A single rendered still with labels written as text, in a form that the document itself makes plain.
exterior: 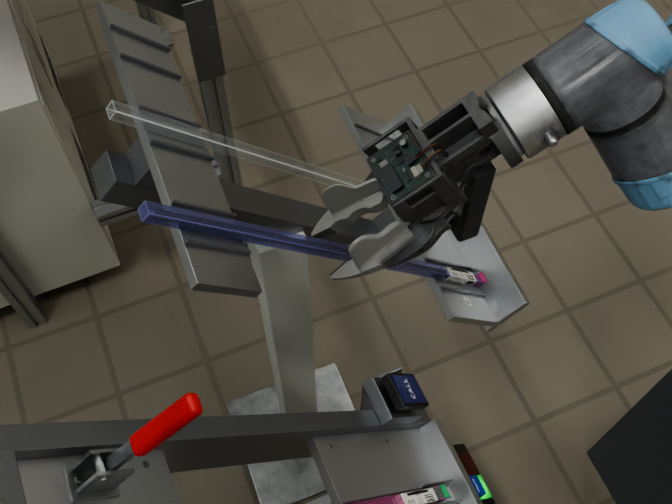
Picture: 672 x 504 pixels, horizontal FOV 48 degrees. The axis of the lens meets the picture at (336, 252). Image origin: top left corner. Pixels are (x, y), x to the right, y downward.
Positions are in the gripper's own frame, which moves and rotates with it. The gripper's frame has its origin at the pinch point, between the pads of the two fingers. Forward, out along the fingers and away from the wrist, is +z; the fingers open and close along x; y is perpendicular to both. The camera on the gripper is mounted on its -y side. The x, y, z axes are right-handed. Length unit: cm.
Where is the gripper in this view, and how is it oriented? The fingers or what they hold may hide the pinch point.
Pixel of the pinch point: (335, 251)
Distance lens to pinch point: 76.3
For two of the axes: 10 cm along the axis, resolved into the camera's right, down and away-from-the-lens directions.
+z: -8.0, 5.3, 2.6
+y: -4.6, -2.8, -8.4
